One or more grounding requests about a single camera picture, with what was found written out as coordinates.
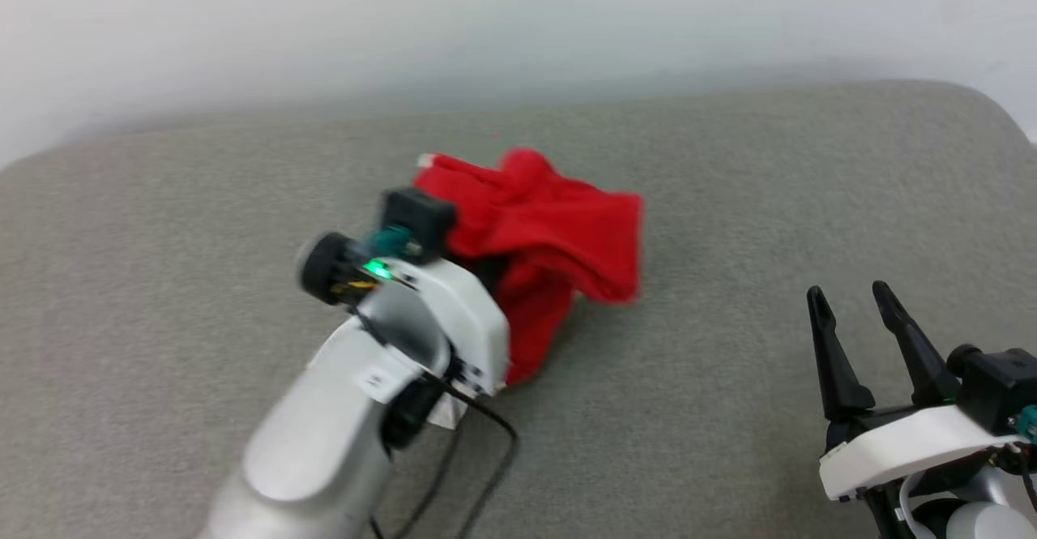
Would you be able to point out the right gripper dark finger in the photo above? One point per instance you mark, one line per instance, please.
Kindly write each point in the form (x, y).
(838, 369)
(919, 361)

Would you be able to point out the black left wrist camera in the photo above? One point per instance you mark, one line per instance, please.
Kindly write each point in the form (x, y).
(417, 215)

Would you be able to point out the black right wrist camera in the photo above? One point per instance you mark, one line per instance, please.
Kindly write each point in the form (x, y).
(996, 389)

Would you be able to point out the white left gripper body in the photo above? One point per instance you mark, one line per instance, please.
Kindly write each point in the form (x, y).
(470, 320)

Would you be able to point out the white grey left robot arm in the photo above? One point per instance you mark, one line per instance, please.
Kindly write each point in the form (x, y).
(324, 425)

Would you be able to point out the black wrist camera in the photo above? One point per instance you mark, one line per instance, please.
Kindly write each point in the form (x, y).
(996, 389)
(417, 215)

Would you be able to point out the red and white jersey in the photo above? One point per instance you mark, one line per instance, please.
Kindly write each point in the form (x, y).
(559, 231)

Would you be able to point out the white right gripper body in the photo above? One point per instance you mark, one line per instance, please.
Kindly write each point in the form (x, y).
(907, 446)

